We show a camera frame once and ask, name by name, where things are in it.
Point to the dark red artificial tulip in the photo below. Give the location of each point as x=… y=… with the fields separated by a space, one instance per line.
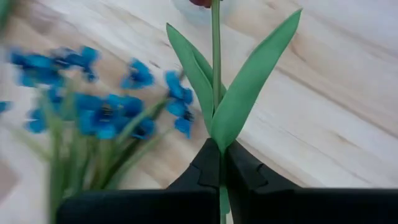
x=242 y=102

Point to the blue artificial flower bunch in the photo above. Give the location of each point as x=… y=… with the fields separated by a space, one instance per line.
x=105 y=118

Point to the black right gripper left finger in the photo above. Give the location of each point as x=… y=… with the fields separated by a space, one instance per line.
x=140 y=208

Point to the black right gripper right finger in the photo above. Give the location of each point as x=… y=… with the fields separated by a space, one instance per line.
x=311 y=208

